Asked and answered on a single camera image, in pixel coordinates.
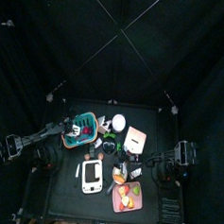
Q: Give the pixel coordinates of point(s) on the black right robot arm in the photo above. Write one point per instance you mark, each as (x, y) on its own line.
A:
(180, 153)

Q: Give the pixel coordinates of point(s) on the brown toy egg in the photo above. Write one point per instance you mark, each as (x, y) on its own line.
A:
(87, 156)
(100, 156)

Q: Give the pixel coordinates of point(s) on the grey frame clamp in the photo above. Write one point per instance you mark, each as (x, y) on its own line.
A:
(111, 101)
(9, 23)
(49, 97)
(174, 109)

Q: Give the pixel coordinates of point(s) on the white toy scale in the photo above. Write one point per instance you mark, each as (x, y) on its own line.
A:
(92, 176)

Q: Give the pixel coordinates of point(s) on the white toy knife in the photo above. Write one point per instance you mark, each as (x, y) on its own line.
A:
(77, 175)

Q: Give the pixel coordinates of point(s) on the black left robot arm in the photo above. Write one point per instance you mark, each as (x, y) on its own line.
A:
(33, 138)

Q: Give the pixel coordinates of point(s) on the orange toy bread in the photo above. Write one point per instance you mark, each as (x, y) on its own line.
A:
(119, 179)

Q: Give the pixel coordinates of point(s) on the small black block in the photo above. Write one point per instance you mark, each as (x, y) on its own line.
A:
(91, 149)

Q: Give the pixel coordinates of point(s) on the teal basket orange rim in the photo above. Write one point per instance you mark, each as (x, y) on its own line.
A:
(89, 140)

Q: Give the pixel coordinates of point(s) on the black round toy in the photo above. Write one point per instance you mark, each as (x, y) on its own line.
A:
(108, 146)

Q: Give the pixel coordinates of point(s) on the small white brown box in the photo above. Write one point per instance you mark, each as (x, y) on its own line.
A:
(103, 124)

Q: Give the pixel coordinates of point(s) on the red toy strawberry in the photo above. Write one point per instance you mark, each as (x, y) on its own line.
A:
(126, 189)

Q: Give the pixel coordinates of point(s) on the orange toy food piece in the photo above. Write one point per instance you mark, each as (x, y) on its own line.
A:
(131, 203)

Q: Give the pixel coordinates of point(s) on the small red toy piece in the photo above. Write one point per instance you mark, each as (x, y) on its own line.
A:
(121, 206)

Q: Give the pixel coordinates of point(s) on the green toy leaf piece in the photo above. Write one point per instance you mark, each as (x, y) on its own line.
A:
(109, 135)

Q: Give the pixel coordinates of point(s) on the yellow egg sushi toy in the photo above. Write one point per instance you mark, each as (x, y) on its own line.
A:
(121, 191)

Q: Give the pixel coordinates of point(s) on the small green toy piece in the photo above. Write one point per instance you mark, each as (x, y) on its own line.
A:
(118, 146)

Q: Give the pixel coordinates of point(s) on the small silver frying pan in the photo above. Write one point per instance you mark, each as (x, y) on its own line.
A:
(115, 182)

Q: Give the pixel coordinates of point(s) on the pink rectangular tray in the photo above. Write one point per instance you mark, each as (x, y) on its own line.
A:
(136, 201)

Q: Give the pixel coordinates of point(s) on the red toy food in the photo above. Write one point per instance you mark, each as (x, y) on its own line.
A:
(86, 130)

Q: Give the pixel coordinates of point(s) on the white toy egg half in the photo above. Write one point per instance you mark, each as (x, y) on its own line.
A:
(125, 200)

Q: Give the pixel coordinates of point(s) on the green toy food piece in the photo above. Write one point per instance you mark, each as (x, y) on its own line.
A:
(136, 190)

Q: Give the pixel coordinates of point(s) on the small white card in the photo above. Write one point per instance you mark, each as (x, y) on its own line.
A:
(98, 143)

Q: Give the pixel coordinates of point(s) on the small white packet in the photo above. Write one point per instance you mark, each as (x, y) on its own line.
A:
(135, 173)

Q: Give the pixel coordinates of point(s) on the white round cup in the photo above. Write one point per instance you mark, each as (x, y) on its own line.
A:
(118, 123)

